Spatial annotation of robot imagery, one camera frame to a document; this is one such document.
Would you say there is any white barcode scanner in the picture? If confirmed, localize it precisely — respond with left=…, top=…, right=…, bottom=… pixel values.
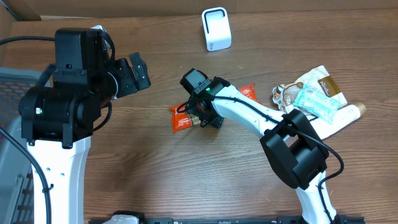
left=201, top=7, right=232, bottom=52

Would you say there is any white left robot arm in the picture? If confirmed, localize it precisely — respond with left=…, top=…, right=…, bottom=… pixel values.
left=19, top=26, right=150, bottom=223

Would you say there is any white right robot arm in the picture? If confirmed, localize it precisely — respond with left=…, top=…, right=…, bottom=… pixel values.
left=177, top=68, right=337, bottom=223

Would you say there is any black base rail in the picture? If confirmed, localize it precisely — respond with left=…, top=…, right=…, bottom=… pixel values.
left=88, top=210, right=366, bottom=224

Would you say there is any grey plastic shopping basket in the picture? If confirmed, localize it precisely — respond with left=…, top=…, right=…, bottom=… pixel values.
left=1, top=67, right=41, bottom=223

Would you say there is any white tube gold cap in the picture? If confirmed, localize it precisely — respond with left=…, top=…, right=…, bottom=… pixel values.
left=310, top=103, right=366, bottom=140

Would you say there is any brown Pantree snack pouch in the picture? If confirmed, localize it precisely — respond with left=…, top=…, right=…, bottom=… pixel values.
left=272, top=65, right=348, bottom=113

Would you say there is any teal snack wrapper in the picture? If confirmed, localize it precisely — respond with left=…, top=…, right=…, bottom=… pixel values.
left=293, top=85, right=341, bottom=124

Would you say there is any orange biscuit packet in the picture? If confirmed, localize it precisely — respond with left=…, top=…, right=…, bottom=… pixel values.
left=168, top=83, right=259, bottom=134

